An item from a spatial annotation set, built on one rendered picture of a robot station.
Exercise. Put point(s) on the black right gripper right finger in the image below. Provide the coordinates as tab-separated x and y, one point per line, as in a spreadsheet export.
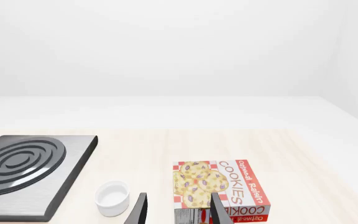
220	211

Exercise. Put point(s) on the flat black stove plate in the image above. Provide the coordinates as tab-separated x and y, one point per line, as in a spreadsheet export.
23	172

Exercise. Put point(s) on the oatmeal raisin cookies box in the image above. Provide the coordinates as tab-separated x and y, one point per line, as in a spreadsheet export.
216	184

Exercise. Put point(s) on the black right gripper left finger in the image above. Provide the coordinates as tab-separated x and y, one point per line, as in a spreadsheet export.
139	212

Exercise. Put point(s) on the small white ramekin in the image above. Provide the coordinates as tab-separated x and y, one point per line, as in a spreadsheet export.
112	198

